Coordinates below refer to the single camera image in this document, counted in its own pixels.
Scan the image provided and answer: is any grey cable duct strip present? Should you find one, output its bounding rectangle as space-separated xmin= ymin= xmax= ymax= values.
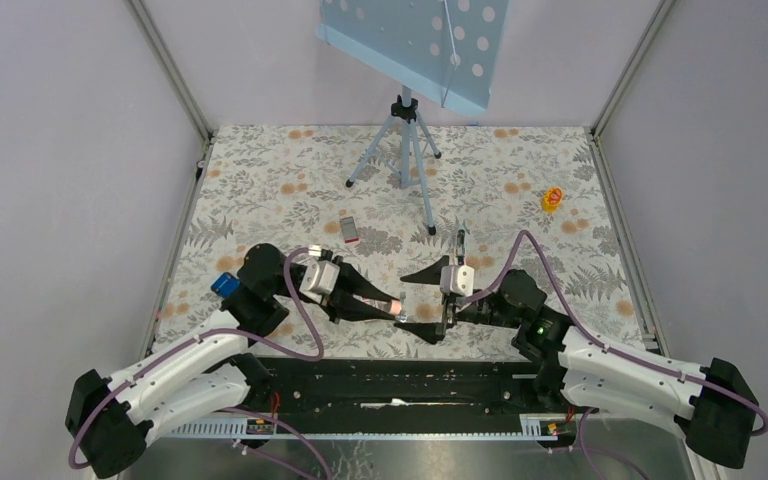
xmin=168 ymin=414 xmax=577 ymax=442

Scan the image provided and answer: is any blue small box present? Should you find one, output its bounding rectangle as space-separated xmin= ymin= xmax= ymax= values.
xmin=210 ymin=272 xmax=240 ymax=299

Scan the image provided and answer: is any pink mini stapler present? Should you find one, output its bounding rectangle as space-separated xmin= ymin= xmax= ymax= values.
xmin=359 ymin=297 xmax=403 ymax=316

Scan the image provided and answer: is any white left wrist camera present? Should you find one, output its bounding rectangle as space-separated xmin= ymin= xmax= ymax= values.
xmin=299 ymin=245 xmax=340 ymax=302

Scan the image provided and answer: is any yellow red small toy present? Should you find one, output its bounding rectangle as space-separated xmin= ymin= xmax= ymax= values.
xmin=541 ymin=187 xmax=564 ymax=213

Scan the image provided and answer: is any blue music stand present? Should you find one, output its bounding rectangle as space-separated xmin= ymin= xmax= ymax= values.
xmin=316 ymin=0 xmax=510 ymax=235

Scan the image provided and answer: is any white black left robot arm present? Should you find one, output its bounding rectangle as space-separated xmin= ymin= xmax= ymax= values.
xmin=65 ymin=243 xmax=403 ymax=479

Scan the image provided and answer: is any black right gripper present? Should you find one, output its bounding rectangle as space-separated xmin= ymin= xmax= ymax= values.
xmin=393 ymin=255 xmax=522 ymax=345

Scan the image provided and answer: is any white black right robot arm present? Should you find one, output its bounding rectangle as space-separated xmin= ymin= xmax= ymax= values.
xmin=400 ymin=256 xmax=758 ymax=469

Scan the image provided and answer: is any grey red small box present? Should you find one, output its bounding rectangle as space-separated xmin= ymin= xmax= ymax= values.
xmin=339 ymin=216 xmax=359 ymax=244

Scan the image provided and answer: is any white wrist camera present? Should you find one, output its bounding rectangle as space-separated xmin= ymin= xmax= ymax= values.
xmin=439 ymin=264 xmax=475 ymax=297
xmin=299 ymin=245 xmax=340 ymax=302

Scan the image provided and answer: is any floral patterned table mat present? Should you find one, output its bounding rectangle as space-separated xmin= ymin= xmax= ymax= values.
xmin=152 ymin=125 xmax=644 ymax=349

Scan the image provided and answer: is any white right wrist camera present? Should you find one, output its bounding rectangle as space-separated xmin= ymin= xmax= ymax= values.
xmin=439 ymin=264 xmax=475 ymax=297

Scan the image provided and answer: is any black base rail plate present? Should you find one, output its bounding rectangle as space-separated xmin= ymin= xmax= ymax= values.
xmin=145 ymin=355 xmax=601 ymax=435

